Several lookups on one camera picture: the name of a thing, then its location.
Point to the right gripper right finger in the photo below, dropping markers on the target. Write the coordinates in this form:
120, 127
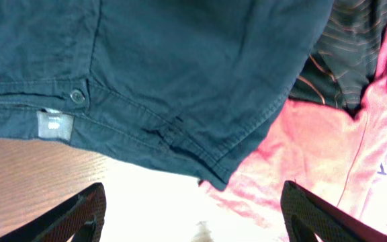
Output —
308, 218

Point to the red printed t-shirt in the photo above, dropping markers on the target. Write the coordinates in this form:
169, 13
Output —
340, 158

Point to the black patterned garment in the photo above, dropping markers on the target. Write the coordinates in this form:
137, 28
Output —
343, 62

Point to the blue denim shorts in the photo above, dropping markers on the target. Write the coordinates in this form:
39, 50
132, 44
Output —
186, 87

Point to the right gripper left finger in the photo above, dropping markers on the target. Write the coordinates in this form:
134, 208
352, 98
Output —
78, 219

